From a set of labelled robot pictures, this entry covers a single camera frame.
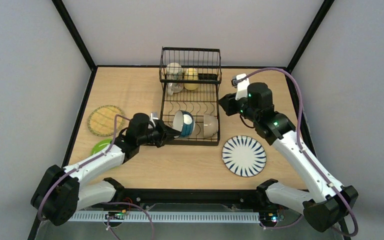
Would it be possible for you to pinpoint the yellow cup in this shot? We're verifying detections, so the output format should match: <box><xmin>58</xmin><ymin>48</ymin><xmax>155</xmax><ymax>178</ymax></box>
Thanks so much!
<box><xmin>183</xmin><ymin>68</ymin><xmax>199</xmax><ymax>91</ymax></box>

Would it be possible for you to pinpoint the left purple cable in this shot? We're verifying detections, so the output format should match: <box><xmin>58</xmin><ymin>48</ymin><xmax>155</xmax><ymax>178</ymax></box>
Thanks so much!
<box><xmin>36</xmin><ymin>114</ymin><xmax>156</xmax><ymax>240</ymax></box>

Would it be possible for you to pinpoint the small blue rimmed bowl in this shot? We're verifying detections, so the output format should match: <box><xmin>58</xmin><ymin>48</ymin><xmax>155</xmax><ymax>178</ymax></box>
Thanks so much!
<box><xmin>172</xmin><ymin>110</ymin><xmax>196</xmax><ymax>138</ymax></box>

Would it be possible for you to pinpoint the black wire dish rack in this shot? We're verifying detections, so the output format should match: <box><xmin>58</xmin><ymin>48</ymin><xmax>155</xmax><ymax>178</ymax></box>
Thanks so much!
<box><xmin>159</xmin><ymin>46</ymin><xmax>222</xmax><ymax>146</ymax></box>

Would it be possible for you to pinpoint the white slotted cable duct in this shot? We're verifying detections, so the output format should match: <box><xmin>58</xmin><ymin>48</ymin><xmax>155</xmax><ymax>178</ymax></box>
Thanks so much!
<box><xmin>67</xmin><ymin>211</ymin><xmax>261</xmax><ymax>224</ymax></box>

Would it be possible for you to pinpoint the white ceramic bowl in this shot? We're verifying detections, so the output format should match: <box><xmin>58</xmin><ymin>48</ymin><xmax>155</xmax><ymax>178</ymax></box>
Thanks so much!
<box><xmin>203</xmin><ymin>113</ymin><xmax>219</xmax><ymax>139</ymax></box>

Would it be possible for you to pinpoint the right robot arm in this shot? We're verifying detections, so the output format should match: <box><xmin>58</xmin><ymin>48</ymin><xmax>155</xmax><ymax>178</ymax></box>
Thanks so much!
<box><xmin>218</xmin><ymin>82</ymin><xmax>359</xmax><ymax>233</ymax></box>

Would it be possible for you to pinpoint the beige patterned mug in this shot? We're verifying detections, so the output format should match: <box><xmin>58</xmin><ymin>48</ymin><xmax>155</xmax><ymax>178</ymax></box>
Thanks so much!
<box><xmin>166</xmin><ymin>62</ymin><xmax>184</xmax><ymax>96</ymax></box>

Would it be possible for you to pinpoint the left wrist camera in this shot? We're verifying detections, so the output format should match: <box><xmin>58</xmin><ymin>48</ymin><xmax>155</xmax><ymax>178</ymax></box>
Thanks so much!
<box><xmin>148</xmin><ymin>112</ymin><xmax>159</xmax><ymax>129</ymax></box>

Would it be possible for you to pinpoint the woven bamboo coaster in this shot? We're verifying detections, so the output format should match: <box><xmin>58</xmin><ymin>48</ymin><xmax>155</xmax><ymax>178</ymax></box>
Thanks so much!
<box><xmin>86</xmin><ymin>104</ymin><xmax>125</xmax><ymax>137</ymax></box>

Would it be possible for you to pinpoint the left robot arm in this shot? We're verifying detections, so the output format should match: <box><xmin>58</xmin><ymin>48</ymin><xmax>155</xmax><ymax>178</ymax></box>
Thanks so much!
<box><xmin>30</xmin><ymin>110</ymin><xmax>195</xmax><ymax>226</ymax></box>

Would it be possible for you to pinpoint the green plate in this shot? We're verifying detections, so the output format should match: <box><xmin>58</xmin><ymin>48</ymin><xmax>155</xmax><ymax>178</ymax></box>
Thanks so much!
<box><xmin>90</xmin><ymin>139</ymin><xmax>112</xmax><ymax>156</ymax></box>

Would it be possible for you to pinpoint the blue striped white plate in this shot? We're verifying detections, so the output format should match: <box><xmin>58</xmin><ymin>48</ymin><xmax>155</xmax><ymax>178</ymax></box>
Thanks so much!
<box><xmin>221</xmin><ymin>135</ymin><xmax>267</xmax><ymax>178</ymax></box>

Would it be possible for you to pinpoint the black frame front rail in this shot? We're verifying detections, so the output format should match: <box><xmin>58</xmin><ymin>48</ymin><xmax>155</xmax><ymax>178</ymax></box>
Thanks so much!
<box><xmin>42</xmin><ymin>188</ymin><xmax>339</xmax><ymax>208</ymax></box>

